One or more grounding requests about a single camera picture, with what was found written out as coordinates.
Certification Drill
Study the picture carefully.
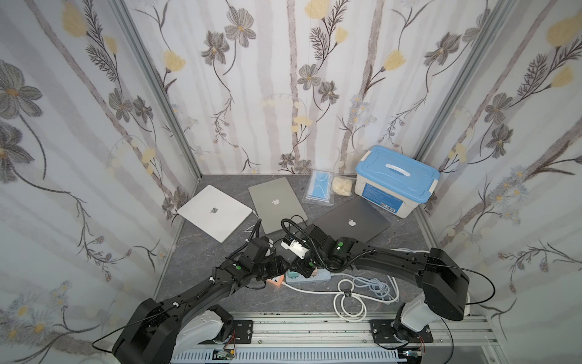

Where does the blue-grey power strip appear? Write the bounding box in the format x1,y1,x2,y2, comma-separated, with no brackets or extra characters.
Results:
285,269,331,285

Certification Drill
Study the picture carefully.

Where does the orange power strip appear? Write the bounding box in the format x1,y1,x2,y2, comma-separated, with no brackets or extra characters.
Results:
266,275,285,288

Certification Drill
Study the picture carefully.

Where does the black charger cable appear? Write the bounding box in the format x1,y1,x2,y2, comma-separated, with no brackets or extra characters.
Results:
270,213,315,256

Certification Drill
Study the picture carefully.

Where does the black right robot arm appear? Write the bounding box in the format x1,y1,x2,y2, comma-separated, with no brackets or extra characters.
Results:
286,225,470,343

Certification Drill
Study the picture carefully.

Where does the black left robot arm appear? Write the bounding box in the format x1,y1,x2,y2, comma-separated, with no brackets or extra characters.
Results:
112,237,289,363

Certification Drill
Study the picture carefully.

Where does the dark grey laptop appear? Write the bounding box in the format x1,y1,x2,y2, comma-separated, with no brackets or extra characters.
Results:
314,197,390,243

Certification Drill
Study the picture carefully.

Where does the silver laptop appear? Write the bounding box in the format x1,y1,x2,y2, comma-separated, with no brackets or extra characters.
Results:
249,177,308,234

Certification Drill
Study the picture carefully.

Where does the white laptop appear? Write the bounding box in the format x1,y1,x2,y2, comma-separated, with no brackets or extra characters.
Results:
177,185,252,243

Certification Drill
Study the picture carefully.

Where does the bag of blue masks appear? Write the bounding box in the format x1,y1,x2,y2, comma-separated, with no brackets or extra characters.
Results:
303,170,334,206

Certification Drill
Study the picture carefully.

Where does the bag of white cotton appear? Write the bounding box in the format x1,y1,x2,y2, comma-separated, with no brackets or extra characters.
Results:
331,175,356,197

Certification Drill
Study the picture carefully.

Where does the blue lid storage box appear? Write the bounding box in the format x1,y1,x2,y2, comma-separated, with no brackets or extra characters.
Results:
355,146,440,218

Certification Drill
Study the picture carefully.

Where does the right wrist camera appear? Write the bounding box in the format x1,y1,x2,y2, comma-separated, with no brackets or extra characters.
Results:
280,238,310,259

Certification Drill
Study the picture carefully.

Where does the white coiled power cord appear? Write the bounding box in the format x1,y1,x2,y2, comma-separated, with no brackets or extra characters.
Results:
278,247,474,324

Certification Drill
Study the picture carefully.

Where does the light blue coiled cord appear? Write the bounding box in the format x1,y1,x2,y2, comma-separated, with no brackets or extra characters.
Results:
330,275,396,305

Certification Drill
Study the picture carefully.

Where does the white vented cable duct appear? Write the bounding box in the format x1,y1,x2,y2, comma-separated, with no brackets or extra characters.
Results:
171,347,407,363

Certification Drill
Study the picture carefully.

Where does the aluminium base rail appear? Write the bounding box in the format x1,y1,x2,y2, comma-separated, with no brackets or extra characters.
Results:
172,306,505,363

